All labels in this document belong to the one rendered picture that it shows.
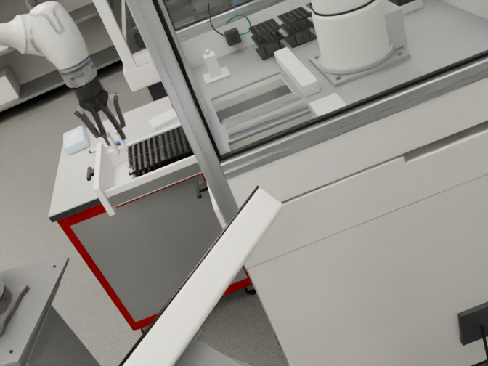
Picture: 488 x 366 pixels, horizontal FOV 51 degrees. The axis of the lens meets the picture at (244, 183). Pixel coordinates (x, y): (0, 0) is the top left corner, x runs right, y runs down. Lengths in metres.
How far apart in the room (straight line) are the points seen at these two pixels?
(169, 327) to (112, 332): 1.85
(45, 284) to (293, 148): 0.84
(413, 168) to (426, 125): 0.10
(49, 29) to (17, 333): 0.76
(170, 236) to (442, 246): 1.00
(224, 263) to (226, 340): 1.50
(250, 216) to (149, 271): 1.36
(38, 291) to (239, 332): 0.92
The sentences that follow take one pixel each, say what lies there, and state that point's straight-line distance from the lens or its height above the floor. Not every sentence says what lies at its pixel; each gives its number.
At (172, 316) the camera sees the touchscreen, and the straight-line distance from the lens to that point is 0.63.
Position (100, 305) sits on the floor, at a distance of 2.63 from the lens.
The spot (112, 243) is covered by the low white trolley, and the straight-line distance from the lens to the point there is 1.96.
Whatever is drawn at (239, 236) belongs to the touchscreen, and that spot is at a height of 1.18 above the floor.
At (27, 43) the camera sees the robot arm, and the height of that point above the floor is 1.33.
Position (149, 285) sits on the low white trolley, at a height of 0.30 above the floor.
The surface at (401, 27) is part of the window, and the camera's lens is 1.06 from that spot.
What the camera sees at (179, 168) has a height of 0.88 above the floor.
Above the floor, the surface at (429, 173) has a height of 0.87.
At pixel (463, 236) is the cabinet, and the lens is 1.41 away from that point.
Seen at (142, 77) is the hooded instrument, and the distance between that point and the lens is 2.38.
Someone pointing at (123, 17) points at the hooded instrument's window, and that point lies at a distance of 2.32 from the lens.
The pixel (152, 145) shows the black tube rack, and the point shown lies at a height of 0.89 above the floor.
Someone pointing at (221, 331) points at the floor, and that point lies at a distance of 2.20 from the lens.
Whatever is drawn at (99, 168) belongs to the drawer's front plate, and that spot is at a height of 0.93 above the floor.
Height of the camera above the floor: 1.62
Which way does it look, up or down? 34 degrees down
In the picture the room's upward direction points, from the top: 22 degrees counter-clockwise
